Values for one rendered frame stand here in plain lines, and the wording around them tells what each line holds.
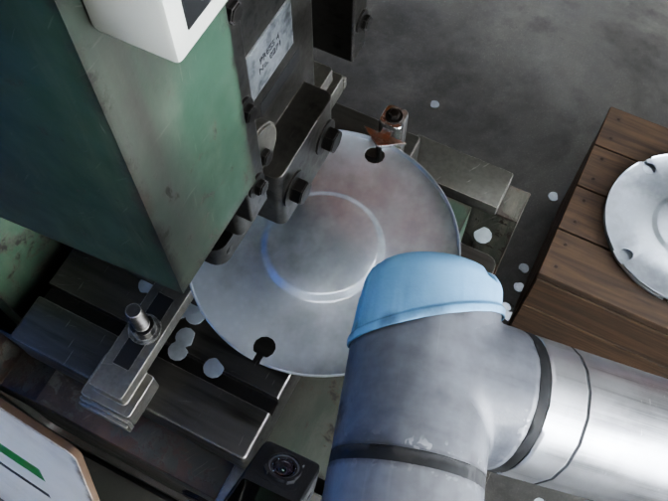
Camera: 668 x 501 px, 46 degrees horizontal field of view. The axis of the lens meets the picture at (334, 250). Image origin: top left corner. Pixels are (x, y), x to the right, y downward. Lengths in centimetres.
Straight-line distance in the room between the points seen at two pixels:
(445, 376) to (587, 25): 183
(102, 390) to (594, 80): 152
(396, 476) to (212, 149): 22
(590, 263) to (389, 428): 103
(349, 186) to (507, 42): 125
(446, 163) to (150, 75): 73
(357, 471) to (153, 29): 20
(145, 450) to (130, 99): 64
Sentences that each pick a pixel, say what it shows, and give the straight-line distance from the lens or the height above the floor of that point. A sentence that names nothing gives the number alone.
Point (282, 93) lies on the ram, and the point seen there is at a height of 100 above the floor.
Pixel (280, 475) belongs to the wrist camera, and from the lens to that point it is 55.
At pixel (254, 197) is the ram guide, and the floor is 102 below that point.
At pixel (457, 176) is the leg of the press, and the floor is 64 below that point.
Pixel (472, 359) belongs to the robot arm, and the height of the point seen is 117.
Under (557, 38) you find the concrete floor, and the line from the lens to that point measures 211.
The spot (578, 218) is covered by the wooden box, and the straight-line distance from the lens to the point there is 140.
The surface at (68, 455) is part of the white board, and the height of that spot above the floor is 57.
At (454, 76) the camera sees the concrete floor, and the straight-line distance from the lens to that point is 198.
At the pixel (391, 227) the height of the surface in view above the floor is 78.
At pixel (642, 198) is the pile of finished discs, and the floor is 36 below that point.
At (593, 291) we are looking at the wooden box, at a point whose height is 35.
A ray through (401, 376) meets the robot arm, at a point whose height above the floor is 118.
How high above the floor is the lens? 153
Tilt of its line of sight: 64 degrees down
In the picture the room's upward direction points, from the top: straight up
